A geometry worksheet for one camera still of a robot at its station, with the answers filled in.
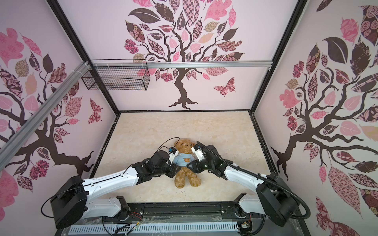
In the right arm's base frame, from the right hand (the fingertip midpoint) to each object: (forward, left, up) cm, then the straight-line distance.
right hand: (189, 163), depth 82 cm
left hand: (-3, +6, -1) cm, 7 cm away
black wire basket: (+74, +62, +10) cm, 97 cm away
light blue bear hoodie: (+2, +4, 0) cm, 5 cm away
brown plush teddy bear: (-6, +3, -1) cm, 7 cm away
